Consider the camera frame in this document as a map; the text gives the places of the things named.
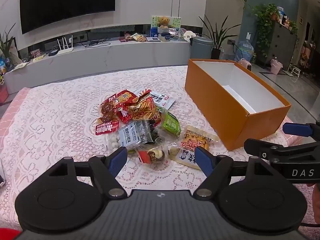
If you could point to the brown teddy bear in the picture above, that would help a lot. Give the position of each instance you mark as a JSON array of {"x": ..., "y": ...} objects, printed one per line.
[{"x": 163, "y": 22}]

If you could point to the braised egg packet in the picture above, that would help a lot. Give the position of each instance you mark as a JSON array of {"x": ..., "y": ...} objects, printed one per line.
[{"x": 155, "y": 155}]

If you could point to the orange stick snack bag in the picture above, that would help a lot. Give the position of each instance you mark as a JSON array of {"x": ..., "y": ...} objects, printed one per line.
[{"x": 143, "y": 110}]

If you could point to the white cartoon packet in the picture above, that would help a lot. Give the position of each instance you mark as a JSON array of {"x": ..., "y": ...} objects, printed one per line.
[{"x": 182, "y": 158}]

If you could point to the blue water jug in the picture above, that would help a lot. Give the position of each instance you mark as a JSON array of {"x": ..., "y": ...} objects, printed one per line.
[{"x": 245, "y": 51}]

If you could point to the small red packet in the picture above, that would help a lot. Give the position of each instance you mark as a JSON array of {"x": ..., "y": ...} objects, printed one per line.
[{"x": 124, "y": 113}]

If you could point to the pink checked mat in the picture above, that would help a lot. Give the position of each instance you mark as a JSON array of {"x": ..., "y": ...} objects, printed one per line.
[{"x": 12, "y": 105}]

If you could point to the white router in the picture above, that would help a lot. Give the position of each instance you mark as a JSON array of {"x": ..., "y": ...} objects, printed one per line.
[{"x": 65, "y": 50}]

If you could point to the grey trash bin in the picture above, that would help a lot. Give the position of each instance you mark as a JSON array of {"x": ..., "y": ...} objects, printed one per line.
[{"x": 201, "y": 47}]

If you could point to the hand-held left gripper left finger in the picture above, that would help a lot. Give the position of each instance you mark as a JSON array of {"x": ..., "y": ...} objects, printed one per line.
[{"x": 117, "y": 160}]

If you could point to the green patterned board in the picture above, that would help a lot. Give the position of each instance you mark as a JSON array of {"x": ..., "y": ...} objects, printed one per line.
[{"x": 176, "y": 22}]

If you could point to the red garment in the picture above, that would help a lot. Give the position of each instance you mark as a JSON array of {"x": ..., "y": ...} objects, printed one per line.
[{"x": 7, "y": 235}]

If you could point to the dark grey cabinet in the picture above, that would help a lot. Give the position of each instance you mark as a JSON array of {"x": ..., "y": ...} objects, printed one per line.
[{"x": 280, "y": 45}]

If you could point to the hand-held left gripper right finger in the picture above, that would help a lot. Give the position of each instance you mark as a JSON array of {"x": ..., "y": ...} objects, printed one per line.
[{"x": 203, "y": 159}]

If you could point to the pink photo frame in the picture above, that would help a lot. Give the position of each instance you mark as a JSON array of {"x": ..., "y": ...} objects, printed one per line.
[{"x": 35, "y": 53}]

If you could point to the red snack bag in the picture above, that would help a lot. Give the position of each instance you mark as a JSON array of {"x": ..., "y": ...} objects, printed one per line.
[{"x": 125, "y": 38}]

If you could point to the orange peanut packet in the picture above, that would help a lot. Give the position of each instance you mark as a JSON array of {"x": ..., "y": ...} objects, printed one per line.
[{"x": 195, "y": 140}]

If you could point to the slender leaf potted plant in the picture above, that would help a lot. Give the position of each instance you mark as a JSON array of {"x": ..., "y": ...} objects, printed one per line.
[{"x": 6, "y": 45}]

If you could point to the orange cardboard box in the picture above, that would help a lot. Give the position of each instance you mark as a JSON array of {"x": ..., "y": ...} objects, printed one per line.
[{"x": 220, "y": 110}]

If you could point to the white step stool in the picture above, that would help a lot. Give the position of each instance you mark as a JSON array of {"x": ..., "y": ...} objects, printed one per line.
[{"x": 295, "y": 70}]

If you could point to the pink white lace tablecloth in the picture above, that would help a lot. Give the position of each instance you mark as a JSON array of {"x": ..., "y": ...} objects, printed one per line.
[{"x": 62, "y": 120}]

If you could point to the white paper sheet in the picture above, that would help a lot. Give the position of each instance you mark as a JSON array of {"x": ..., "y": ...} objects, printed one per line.
[{"x": 21, "y": 66}]

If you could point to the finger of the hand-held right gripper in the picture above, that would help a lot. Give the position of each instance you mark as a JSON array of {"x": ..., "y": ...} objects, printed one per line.
[
  {"x": 297, "y": 129},
  {"x": 258, "y": 146}
]

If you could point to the white stick print packet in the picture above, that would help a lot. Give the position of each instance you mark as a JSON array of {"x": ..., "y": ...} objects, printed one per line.
[{"x": 162, "y": 100}]

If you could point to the red yellow cartoon packet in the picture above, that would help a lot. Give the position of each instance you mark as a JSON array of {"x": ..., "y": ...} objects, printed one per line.
[{"x": 126, "y": 97}]

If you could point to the person's right hand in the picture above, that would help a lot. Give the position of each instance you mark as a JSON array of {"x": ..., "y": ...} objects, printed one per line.
[{"x": 316, "y": 201}]

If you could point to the trailing green plant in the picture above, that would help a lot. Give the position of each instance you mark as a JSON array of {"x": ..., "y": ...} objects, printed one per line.
[{"x": 263, "y": 17}]

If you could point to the blue white carton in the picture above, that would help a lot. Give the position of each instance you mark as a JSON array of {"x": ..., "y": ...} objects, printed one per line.
[{"x": 155, "y": 32}]

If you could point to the white round object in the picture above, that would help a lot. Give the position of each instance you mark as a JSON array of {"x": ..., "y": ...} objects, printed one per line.
[{"x": 189, "y": 35}]

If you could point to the colourful packet pile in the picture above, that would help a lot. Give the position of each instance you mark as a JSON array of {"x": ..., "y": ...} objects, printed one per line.
[{"x": 2, "y": 70}]

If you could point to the dark green foil packet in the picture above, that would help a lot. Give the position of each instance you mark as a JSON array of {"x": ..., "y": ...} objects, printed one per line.
[{"x": 153, "y": 136}]

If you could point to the small yellow green packet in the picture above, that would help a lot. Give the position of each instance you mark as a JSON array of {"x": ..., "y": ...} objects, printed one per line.
[{"x": 132, "y": 152}]

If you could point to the yellow snack bag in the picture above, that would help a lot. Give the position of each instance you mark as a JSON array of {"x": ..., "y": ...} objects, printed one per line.
[{"x": 140, "y": 38}]

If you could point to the pink heater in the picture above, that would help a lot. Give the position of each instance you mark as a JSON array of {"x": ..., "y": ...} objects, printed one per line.
[{"x": 245, "y": 65}]

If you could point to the white black device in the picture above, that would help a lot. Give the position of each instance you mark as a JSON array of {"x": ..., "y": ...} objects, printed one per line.
[{"x": 2, "y": 175}]

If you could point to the clear brown meat packet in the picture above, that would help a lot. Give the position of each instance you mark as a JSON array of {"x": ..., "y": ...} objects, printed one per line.
[{"x": 107, "y": 108}]

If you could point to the small digital scale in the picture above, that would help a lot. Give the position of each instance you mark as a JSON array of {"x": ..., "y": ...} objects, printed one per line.
[{"x": 153, "y": 39}]

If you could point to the yellow paper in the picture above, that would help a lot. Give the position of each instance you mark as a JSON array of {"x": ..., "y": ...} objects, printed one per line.
[{"x": 39, "y": 58}]

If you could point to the small black box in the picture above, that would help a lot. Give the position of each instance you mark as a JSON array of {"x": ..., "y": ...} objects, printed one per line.
[{"x": 53, "y": 53}]

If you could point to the long leaf potted plant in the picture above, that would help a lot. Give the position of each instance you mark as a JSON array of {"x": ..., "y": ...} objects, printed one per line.
[{"x": 216, "y": 53}]

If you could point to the red packet white letters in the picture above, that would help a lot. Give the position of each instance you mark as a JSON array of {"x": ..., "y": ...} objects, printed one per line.
[{"x": 106, "y": 128}]

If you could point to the clear packet white balls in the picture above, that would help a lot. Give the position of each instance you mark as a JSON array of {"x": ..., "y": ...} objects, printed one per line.
[{"x": 125, "y": 138}]

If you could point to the group of small bottles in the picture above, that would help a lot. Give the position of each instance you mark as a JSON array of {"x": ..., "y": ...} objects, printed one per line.
[{"x": 285, "y": 20}]

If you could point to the green snack packet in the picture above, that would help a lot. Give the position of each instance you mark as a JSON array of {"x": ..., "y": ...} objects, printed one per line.
[{"x": 171, "y": 125}]

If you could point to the black television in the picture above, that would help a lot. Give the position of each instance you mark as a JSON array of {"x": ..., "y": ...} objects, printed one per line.
[{"x": 65, "y": 2}]

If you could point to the pink red box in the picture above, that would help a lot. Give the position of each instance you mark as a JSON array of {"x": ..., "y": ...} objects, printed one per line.
[{"x": 3, "y": 94}]

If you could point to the pink bucket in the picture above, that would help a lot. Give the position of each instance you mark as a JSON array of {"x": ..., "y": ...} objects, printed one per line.
[{"x": 276, "y": 67}]

